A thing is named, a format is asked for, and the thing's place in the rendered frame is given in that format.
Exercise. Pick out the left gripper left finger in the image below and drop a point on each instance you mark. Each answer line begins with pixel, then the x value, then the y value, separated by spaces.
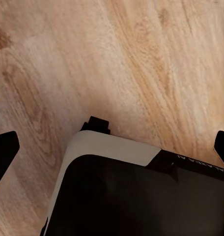
pixel 9 146

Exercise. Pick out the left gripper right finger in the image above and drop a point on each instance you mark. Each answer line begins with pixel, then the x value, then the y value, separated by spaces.
pixel 219 144

